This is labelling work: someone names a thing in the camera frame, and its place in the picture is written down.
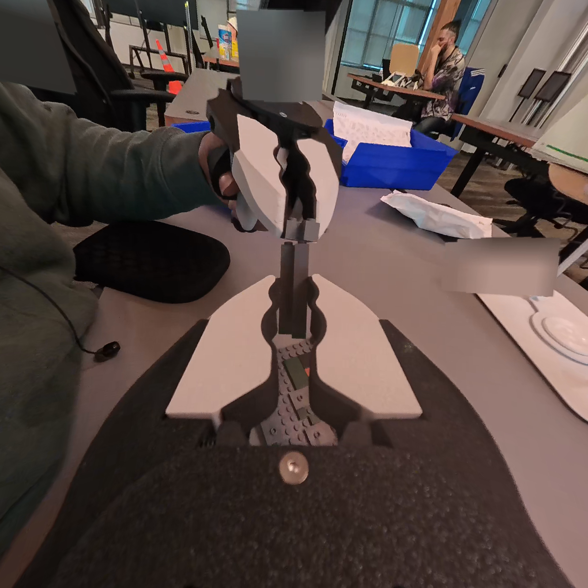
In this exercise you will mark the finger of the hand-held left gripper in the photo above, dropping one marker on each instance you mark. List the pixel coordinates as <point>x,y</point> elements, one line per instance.
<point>326,179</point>
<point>257,174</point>

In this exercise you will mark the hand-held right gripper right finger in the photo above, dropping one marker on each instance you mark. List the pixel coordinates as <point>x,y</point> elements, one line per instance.
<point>363,367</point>

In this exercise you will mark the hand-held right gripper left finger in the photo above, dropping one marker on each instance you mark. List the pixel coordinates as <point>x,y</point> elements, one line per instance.
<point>220,367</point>

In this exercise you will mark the small light grey brick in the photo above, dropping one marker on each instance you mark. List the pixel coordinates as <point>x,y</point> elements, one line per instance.
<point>301,229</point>

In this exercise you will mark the dark grey brick column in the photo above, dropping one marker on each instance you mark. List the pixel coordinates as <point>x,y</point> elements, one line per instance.
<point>289,285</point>

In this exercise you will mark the person's left forearm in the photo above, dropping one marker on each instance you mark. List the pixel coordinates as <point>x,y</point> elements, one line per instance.
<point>115,170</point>

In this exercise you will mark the wooden top office desk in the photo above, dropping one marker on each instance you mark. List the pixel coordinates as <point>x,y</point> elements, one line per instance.
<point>395,87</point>
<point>496,128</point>

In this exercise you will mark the person's left hand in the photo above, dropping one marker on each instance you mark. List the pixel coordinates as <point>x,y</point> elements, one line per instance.
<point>206,146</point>

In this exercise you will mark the white paper sheet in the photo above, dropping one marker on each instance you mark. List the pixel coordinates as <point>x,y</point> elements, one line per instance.
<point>367,131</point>

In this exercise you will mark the blue plastic bin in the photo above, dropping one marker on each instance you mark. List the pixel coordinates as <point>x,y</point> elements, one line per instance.
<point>190,126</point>
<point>395,165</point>

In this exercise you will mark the grey green brick build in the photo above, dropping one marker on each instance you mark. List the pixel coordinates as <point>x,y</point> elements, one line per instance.
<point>289,413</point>

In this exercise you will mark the wipes canister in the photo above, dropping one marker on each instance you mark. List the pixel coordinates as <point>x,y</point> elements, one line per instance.
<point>224,41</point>

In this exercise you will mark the white crumpled paper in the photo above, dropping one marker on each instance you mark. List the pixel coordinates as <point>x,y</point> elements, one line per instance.
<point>436,216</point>

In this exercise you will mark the orange traffic cone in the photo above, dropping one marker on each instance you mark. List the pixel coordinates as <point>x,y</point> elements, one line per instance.
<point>165,57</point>

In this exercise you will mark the large window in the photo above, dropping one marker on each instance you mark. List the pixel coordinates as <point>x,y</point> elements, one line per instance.
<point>386,32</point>

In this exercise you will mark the tan chair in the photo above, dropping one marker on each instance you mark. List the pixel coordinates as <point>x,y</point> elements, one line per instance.
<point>404,57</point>

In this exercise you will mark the white mat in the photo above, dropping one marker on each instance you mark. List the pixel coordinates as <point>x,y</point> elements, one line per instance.
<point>519,335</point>

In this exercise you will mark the blue chair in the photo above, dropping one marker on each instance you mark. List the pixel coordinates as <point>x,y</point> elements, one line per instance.
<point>471,92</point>

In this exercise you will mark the black office chair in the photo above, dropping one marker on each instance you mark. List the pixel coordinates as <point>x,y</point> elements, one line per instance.
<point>101,78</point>

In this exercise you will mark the person's green sweatshirt torso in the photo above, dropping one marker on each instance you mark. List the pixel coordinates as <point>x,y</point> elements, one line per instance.
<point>36,344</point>

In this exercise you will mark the white round dish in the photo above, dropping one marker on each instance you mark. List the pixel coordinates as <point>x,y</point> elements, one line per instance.
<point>565,330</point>

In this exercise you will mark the black chair base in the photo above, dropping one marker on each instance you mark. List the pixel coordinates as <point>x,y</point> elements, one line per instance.
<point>533,197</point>

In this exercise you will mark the black framed sign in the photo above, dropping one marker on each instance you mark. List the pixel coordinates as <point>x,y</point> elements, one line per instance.
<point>532,82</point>
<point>553,86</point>

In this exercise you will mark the white box with green stripe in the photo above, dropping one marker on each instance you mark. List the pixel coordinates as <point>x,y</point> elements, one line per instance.
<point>565,133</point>

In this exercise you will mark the round wooden table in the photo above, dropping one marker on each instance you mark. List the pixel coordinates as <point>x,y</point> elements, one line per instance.
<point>572,181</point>

